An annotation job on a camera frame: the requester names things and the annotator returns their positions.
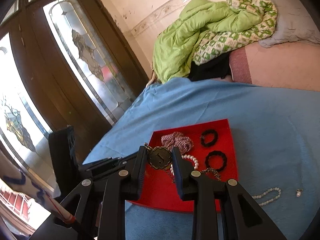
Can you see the brown door with stained glass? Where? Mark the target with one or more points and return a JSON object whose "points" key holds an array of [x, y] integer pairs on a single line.
{"points": [[63, 63]]}

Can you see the red jewelry tray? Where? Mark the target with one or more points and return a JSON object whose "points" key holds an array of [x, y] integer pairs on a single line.
{"points": [[159, 191]]}

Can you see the blue cloth bed cover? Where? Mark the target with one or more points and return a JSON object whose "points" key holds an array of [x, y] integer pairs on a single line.
{"points": [[275, 133]]}

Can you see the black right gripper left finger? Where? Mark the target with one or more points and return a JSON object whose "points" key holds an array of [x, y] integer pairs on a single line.
{"points": [[126, 175]]}

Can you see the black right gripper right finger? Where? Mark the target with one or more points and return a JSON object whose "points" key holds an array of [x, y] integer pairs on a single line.
{"points": [[190, 182]]}

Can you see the green quilted blanket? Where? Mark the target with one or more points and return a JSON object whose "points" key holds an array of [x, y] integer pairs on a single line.
{"points": [[205, 30]]}

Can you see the grey pillow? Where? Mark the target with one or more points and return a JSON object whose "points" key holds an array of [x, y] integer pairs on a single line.
{"points": [[294, 23]]}

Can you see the pearl pendant earring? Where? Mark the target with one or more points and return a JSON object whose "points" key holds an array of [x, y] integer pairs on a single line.
{"points": [[298, 192]]}

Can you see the black garment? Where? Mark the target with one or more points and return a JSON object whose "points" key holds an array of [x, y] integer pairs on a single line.
{"points": [[215, 68]]}

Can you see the red white checkered scrunchie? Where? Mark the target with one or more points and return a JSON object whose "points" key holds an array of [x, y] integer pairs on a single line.
{"points": [[179, 140]]}

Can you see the pink bed sheet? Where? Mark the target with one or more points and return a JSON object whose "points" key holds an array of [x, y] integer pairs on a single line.
{"points": [[292, 65]]}

